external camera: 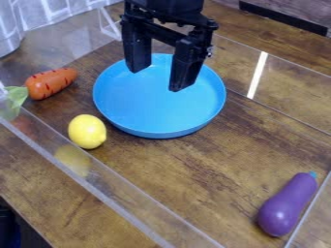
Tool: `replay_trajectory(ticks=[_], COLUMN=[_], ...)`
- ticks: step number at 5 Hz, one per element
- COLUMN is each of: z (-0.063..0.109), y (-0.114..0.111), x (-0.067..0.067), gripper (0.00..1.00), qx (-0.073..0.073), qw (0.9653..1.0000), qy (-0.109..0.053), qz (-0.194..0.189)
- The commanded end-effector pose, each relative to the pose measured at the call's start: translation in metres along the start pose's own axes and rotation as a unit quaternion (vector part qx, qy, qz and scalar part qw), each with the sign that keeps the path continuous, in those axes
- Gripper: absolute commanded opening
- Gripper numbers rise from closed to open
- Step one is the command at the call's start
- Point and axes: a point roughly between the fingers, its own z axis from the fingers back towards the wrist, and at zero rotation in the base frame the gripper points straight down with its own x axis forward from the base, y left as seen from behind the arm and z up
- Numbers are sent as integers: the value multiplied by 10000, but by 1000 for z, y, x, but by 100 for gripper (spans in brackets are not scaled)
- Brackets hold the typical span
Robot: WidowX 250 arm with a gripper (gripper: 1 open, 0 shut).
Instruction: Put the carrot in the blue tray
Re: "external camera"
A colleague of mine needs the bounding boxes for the purple toy eggplant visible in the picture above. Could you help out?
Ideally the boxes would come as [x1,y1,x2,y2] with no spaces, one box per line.
[258,171,318,236]

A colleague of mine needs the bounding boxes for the clear acrylic enclosure wall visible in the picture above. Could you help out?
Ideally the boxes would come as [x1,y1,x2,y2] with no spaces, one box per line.
[0,6,331,248]

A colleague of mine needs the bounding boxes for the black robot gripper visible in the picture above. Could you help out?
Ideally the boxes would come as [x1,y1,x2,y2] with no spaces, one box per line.
[122,0,219,92]

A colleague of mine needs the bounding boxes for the yellow toy lemon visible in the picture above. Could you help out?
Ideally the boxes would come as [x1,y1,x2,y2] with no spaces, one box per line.
[67,114,107,149]

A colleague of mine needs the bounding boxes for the blue round tray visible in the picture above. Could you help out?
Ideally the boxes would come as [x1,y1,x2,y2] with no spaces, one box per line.
[94,53,227,139]

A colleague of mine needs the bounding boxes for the orange toy carrot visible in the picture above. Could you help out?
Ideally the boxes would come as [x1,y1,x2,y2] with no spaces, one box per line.
[6,68,78,109]

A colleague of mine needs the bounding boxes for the clear acrylic corner bracket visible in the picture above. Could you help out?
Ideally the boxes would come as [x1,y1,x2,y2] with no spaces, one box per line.
[99,8,122,41]

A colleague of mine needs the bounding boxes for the grey patterned curtain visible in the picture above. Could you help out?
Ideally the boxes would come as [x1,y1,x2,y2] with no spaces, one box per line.
[0,0,123,58]

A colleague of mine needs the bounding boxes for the dark baseboard strip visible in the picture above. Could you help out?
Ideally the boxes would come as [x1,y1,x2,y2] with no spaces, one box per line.
[240,0,329,37]

